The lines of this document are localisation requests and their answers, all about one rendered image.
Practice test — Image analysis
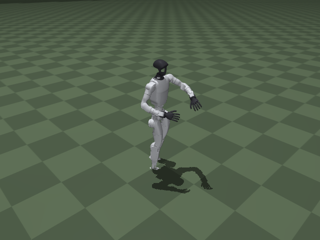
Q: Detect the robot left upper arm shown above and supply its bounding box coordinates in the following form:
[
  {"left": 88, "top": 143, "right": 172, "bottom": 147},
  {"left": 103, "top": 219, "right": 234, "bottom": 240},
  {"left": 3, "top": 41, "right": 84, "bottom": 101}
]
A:
[{"left": 166, "top": 74, "right": 186, "bottom": 91}]

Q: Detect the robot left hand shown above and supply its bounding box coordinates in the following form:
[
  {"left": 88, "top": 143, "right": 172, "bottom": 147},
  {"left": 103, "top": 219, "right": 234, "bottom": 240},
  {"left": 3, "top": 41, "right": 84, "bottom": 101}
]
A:
[{"left": 189, "top": 95, "right": 202, "bottom": 111}]

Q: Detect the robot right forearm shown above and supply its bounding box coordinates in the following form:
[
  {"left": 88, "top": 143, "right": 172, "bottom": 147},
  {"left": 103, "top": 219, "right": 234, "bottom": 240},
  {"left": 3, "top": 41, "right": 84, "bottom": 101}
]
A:
[{"left": 141, "top": 103, "right": 164, "bottom": 117}]

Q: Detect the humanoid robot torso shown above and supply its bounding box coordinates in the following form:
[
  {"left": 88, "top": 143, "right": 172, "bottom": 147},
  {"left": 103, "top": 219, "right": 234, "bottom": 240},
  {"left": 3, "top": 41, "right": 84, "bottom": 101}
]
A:
[{"left": 149, "top": 75, "right": 170, "bottom": 120}]

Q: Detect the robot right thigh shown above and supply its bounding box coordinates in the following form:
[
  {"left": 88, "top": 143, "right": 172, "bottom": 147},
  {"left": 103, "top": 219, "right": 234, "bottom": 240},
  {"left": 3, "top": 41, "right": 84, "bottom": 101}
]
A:
[{"left": 148, "top": 116, "right": 163, "bottom": 150}]

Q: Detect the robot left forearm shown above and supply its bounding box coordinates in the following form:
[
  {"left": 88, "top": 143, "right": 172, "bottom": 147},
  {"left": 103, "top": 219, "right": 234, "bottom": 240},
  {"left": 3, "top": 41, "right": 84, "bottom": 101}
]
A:
[{"left": 183, "top": 83, "right": 194, "bottom": 98}]

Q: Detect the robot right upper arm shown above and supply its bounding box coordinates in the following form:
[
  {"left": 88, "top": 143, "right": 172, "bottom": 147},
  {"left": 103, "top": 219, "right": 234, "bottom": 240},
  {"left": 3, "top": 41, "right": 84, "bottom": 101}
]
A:
[{"left": 140, "top": 82, "right": 156, "bottom": 109}]

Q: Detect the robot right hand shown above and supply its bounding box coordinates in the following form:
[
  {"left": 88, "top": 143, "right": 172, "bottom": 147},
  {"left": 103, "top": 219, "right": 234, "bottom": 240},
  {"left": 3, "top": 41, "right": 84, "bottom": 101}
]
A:
[{"left": 160, "top": 110, "right": 180, "bottom": 122}]

